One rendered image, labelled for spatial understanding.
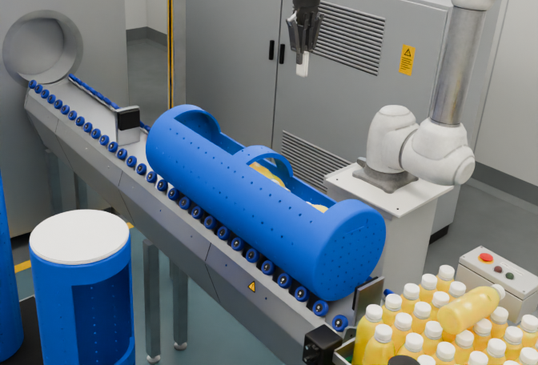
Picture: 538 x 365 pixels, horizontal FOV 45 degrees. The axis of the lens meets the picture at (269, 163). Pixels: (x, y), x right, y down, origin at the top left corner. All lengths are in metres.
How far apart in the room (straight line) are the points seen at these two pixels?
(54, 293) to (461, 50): 1.40
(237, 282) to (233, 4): 2.47
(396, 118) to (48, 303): 1.25
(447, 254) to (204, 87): 1.98
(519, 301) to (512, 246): 2.37
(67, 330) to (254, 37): 2.54
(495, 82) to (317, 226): 3.02
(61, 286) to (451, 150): 1.25
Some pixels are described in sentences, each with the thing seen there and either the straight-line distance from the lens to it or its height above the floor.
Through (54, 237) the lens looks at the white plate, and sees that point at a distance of 1.97.
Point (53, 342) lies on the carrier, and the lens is 2.08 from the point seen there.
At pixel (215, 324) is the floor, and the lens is 3.21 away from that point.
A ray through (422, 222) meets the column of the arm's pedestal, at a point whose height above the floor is 0.86.
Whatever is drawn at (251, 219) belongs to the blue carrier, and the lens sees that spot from 1.86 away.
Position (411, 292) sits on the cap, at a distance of 1.70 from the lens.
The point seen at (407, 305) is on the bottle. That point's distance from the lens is 1.72.
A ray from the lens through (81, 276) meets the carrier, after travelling 1.88.
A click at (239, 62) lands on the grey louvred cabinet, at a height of 0.79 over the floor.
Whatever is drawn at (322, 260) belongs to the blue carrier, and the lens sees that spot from 1.71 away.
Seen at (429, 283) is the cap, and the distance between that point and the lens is 1.76.
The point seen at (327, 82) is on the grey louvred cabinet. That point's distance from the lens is 3.71.
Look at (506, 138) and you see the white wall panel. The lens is 4.63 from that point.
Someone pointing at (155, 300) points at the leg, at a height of 0.34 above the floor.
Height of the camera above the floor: 2.10
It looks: 27 degrees down
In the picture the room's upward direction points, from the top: 4 degrees clockwise
